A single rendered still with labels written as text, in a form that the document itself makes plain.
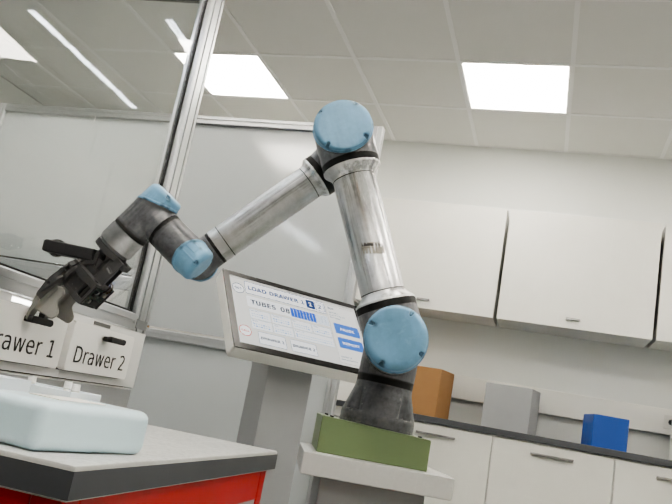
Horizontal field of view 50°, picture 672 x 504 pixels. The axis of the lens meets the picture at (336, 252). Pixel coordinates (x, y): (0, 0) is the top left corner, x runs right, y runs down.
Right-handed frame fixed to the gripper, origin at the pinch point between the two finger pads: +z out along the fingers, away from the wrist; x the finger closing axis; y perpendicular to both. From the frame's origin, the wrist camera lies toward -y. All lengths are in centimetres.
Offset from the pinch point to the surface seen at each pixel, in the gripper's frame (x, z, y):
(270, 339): 76, -22, 16
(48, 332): 8.1, 3.2, 0.6
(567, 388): 352, -104, 94
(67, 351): 17.0, 5.7, 2.2
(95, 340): 27.1, 2.6, 0.1
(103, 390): 39.7, 12.8, 5.1
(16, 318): -3.4, 2.2, -0.1
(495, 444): 284, -47, 85
